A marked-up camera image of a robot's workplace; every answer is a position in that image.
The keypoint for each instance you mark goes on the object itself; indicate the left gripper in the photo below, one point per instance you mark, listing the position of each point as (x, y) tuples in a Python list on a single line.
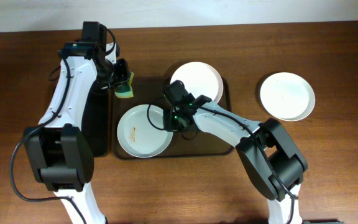
[(123, 76)]

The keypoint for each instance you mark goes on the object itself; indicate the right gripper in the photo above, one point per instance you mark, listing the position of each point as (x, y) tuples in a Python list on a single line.
[(168, 124)]

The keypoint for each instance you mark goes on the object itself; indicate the green yellow sponge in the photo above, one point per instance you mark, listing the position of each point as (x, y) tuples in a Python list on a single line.
[(124, 90)]

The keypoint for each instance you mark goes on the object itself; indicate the pale blue plate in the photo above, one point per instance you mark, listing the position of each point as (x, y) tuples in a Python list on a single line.
[(140, 133)]

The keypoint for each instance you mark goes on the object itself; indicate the white plate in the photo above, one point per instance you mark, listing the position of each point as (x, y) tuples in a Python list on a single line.
[(287, 96), (200, 79)]

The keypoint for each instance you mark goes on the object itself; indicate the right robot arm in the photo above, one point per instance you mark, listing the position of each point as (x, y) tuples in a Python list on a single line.
[(273, 162)]

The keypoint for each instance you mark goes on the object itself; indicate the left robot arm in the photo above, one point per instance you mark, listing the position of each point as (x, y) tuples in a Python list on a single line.
[(74, 129)]

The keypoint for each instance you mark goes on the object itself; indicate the brown plastic serving tray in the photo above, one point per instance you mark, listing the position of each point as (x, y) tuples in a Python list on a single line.
[(191, 144)]

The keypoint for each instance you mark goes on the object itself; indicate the black rectangular tray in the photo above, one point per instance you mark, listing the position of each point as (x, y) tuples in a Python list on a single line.
[(95, 122)]

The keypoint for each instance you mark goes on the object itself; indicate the white plate top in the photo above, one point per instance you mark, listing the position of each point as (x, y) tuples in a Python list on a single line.
[(200, 79)]

